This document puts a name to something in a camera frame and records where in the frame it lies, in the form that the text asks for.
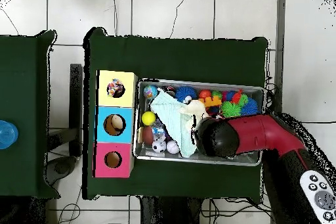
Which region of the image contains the wooden box with three holes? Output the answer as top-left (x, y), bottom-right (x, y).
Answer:
top-left (93, 70), bottom-right (138, 179)

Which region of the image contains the grey rounded stand base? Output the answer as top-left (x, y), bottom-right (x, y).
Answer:
top-left (45, 155), bottom-right (78, 185)

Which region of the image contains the orange red ball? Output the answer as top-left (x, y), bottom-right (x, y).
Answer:
top-left (198, 89), bottom-right (213, 101)

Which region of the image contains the yellow plastic ball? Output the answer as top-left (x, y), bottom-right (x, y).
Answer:
top-left (141, 111), bottom-right (157, 127)

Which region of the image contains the orange toy building brick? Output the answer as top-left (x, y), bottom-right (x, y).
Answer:
top-left (198, 95), bottom-right (222, 108)

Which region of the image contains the cream waffle cloth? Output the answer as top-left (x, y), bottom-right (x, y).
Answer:
top-left (179, 99), bottom-right (211, 133)

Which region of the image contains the dark green tablecloth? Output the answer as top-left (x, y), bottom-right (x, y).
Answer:
top-left (0, 30), bottom-right (60, 200)
top-left (82, 26), bottom-right (269, 200)

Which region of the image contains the shallow metal mesh bin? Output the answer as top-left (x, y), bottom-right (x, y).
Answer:
top-left (133, 78), bottom-right (264, 167)

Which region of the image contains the white ball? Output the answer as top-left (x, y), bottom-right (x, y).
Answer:
top-left (166, 139), bottom-right (180, 154)

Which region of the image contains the green spiky rubber ball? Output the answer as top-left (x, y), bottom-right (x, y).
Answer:
top-left (236, 93), bottom-right (249, 107)
top-left (220, 101), bottom-right (242, 119)

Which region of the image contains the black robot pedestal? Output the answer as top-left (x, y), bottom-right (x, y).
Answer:
top-left (140, 196), bottom-right (203, 224)

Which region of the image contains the colourful patterned cloth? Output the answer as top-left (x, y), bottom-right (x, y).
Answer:
top-left (106, 78), bottom-right (125, 98)

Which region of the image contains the blue spiky rubber ball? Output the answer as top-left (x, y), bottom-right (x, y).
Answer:
top-left (240, 98), bottom-right (260, 116)
top-left (175, 85), bottom-right (198, 104)

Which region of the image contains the mint waffle cloth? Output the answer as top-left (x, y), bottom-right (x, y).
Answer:
top-left (150, 89), bottom-right (198, 158)

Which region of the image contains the blue plastic cup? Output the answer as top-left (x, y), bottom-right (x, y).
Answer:
top-left (0, 120), bottom-right (19, 150)

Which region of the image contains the black upright panel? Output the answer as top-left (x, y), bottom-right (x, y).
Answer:
top-left (69, 63), bottom-right (83, 156)

